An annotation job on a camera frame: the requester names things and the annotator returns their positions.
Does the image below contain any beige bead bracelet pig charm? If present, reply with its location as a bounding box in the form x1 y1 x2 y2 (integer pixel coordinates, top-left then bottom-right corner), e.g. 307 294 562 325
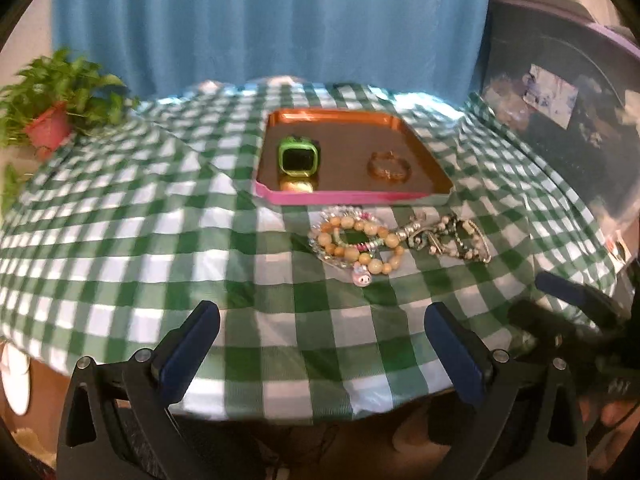
312 215 406 287

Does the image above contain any green pink bead bracelet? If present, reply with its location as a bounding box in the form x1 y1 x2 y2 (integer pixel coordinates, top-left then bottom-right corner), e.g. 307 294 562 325
332 227 401 252

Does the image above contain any metal link bracelet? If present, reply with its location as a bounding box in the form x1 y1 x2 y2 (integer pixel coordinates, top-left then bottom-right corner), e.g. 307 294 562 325
400 214 453 257

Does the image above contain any brown bead bracelet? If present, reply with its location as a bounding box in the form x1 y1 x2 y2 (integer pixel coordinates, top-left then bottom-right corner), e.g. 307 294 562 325
368 151 414 182

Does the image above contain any person's right hand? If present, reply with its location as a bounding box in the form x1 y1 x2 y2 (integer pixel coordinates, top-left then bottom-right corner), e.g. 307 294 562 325
597 395 640 466

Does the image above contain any blue curtain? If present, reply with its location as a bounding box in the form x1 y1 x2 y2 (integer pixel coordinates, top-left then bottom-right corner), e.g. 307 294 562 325
50 0 493 103

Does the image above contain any green smart watch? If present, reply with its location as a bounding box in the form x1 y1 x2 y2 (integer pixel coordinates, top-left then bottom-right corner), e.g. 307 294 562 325
278 135 322 193

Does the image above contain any white round object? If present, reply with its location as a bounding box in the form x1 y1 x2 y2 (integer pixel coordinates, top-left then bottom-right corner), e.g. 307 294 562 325
0 342 32 416

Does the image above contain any copper tray pink rim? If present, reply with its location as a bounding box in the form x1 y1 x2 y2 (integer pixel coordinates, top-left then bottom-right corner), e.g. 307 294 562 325
254 107 455 206

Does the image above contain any white label sticker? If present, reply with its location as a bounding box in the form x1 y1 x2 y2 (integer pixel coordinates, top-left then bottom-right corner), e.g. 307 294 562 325
522 64 580 130

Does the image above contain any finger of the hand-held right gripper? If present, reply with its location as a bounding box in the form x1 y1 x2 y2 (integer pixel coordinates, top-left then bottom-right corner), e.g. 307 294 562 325
536 272 628 328
507 301 606 356

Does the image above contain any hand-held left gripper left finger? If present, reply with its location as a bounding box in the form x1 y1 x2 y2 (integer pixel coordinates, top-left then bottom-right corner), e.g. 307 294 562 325
56 301 221 480

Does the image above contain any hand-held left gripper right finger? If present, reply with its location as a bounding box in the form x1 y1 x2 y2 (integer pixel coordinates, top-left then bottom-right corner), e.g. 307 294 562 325
424 302 587 480

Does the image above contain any dark bead bracelet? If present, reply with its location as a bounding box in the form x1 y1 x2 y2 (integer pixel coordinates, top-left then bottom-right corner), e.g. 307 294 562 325
440 215 493 264

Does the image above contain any clear crystal bead bracelet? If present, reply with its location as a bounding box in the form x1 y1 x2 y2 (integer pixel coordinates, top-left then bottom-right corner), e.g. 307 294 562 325
307 205 381 268

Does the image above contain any potted green plant red pot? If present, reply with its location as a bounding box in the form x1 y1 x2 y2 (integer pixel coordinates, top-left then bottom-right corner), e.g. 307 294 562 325
0 47 141 216

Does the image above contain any green white checked tablecloth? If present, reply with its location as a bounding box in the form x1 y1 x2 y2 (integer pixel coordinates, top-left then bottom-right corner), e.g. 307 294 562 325
0 80 621 421

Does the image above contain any clear storage bin purple lid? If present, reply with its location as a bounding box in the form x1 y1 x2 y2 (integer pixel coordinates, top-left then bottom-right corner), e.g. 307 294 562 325
480 0 640 261

